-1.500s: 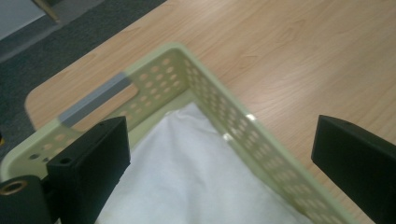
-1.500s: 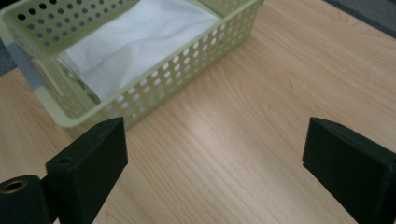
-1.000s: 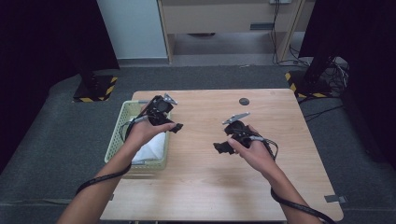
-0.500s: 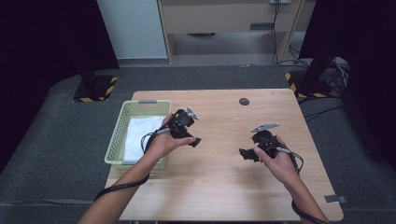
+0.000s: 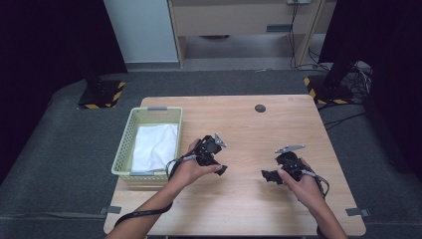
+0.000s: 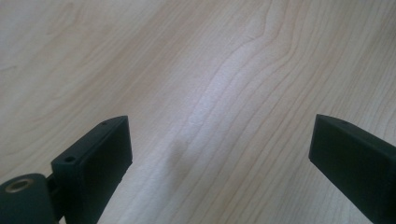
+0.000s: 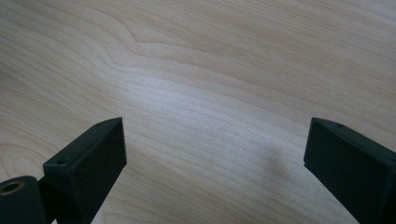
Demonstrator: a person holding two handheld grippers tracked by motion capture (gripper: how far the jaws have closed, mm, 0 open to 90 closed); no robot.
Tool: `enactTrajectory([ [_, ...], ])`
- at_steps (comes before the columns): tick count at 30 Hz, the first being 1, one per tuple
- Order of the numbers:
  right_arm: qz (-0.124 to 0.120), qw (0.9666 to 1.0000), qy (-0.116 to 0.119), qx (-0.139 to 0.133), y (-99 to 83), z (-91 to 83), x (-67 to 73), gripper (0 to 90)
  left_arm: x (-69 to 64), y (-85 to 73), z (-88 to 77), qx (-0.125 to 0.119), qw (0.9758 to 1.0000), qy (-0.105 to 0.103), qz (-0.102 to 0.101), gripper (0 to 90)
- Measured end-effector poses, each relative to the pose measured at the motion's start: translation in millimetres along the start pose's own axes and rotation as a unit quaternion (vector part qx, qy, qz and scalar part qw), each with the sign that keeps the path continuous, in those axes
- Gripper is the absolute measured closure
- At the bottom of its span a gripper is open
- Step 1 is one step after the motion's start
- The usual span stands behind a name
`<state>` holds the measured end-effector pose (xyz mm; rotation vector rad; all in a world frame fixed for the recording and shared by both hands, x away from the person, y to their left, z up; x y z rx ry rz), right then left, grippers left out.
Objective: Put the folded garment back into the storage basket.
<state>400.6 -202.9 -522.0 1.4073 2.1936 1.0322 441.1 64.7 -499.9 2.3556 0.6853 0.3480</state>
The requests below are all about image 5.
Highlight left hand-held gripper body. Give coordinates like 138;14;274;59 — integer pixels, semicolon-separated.
193;132;229;167

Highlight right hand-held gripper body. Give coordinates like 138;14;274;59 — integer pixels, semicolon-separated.
274;143;307;182

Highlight white t-shirt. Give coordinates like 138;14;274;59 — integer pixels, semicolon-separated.
131;123;179;173

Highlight green plastic basket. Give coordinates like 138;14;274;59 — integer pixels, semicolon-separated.
110;106;184;183

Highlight person's left hand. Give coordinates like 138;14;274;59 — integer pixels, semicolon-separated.
167;138;223;190

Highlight person's right hand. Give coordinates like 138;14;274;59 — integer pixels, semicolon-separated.
278;157;328;214

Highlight grey tape strip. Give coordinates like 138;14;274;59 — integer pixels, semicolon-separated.
99;205;122;215
345;207;371;218

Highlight black stand with striped base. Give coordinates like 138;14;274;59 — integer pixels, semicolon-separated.
303;56;355;106
71;49;126;110

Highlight black curtain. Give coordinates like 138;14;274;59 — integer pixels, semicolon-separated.
0;0;129;184
317;0;422;182

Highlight right hand-held gripper cable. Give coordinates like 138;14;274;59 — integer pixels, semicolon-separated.
300;167;330;200

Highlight hand-held gripper cable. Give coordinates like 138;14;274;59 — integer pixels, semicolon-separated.
164;138;202;182
300;167;330;200

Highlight left hand-held gripper cable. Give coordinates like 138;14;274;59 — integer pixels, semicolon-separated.
164;138;202;182

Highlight black floor cable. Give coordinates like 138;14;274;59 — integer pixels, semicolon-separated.
319;102;368;131

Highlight black wrist strap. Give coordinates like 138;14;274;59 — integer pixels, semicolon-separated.
113;201;174;229

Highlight tangle of cables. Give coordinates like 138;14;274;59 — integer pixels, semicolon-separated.
344;60;373;101

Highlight black hanging cable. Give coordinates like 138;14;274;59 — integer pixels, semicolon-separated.
288;0;329;72

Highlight grey drawer handle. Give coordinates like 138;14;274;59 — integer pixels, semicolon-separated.
266;24;293;33

